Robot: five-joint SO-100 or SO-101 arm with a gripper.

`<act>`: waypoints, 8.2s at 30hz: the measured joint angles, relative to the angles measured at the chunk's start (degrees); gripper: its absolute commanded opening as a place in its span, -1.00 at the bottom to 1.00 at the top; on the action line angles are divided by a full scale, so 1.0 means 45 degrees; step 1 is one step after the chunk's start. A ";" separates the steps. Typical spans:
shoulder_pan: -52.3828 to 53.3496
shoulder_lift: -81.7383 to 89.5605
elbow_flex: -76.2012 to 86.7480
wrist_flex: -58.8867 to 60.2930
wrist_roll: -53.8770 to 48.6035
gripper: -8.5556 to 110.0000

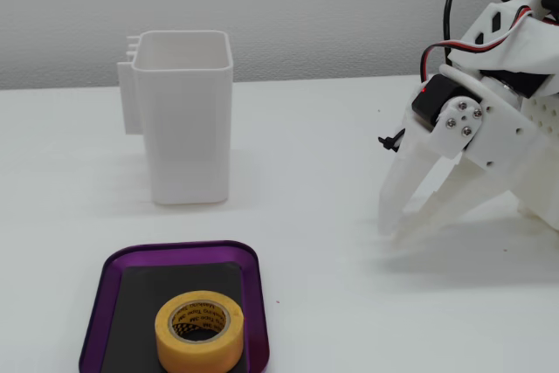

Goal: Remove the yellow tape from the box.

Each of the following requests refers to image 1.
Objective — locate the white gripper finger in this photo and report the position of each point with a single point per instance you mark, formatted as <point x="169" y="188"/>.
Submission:
<point x="441" y="198"/>
<point x="404" y="181"/>

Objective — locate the yellow masking tape roll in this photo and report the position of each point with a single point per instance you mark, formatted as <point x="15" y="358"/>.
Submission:
<point x="201" y="347"/>

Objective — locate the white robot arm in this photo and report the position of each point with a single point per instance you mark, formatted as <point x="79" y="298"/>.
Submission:
<point x="546" y="150"/>

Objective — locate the white plastic container box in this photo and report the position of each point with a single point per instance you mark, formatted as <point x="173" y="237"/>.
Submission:
<point x="188" y="137"/>

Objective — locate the black zip tie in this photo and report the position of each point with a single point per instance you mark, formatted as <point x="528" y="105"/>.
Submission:
<point x="391" y="141"/>

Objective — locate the black tray mat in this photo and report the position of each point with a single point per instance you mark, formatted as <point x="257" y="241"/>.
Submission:
<point x="135" y="312"/>

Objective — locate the purple metal tray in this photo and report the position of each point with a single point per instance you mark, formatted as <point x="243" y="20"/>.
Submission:
<point x="98" y="303"/>

